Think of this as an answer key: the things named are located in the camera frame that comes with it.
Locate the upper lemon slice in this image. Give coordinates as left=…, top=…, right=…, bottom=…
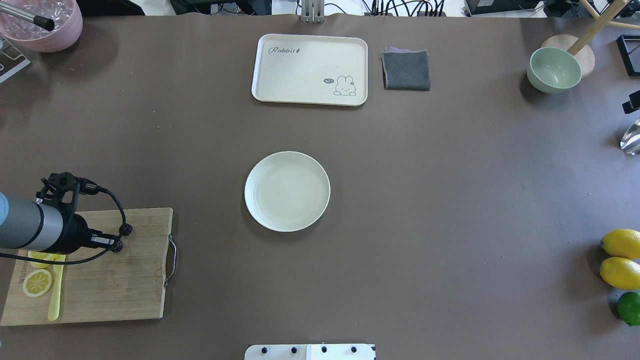
left=27, top=251, right=59, bottom=269

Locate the yellow plastic knife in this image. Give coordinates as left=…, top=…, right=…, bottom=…
left=46, top=264, right=65, bottom=322

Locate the lemon slice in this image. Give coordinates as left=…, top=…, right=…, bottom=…
left=27, top=251, right=59, bottom=269
left=22, top=268, right=54, bottom=297

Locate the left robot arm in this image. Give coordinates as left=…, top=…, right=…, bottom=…
left=0, top=172, right=133, bottom=255

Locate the wooden stand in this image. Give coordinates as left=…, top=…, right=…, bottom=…
left=541, top=0, right=640, bottom=79

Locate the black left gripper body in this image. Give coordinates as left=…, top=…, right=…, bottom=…
left=36, top=172, right=117, bottom=255

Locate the aluminium frame post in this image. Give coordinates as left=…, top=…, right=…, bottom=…
left=299, top=0, right=325, bottom=24

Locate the green lime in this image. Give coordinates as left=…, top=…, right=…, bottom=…
left=616, top=291, right=640, bottom=327

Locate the black frame box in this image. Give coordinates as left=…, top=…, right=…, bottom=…
left=615, top=34, right=640, bottom=76

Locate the lower lemon slice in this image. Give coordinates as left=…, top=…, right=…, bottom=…
left=22, top=268, right=54, bottom=297

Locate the grey folded cloth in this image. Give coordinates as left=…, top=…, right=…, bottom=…
left=381, top=47, right=431, bottom=91

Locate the whole lemon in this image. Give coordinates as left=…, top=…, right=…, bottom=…
left=599, top=257, right=640, bottom=291
left=599, top=228, right=640, bottom=260

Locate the white cup rack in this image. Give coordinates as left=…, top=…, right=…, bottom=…
left=0, top=35, right=31, bottom=84

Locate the metal rod black tip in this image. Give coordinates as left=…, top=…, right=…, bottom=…
left=0, top=1, right=55, bottom=32

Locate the bamboo cutting board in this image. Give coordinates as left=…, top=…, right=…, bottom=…
left=1, top=207, right=173, bottom=327

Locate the metal scoop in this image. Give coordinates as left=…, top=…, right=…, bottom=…
left=619, top=118, right=640, bottom=156

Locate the lower whole lemon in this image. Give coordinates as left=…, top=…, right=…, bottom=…
left=599, top=257, right=640, bottom=291

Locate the cream round plate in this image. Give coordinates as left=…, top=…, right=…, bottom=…
left=243, top=151, right=332, bottom=233

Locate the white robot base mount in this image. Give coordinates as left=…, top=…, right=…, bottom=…
left=244, top=342, right=377, bottom=360

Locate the dark red cherry pair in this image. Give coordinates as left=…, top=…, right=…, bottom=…
left=115, top=223, right=133, bottom=242

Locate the upper whole lemon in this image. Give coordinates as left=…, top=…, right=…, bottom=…
left=599, top=228, right=640, bottom=260

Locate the cream rabbit tray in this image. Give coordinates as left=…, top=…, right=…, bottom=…
left=251, top=33, right=369, bottom=107

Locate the pink bowl with ice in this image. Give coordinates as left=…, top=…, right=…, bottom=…
left=0, top=0, right=83, bottom=53

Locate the green bowl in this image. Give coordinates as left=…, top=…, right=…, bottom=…
left=526, top=47, right=582, bottom=94

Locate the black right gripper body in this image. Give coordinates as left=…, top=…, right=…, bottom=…
left=622, top=90, right=640, bottom=114

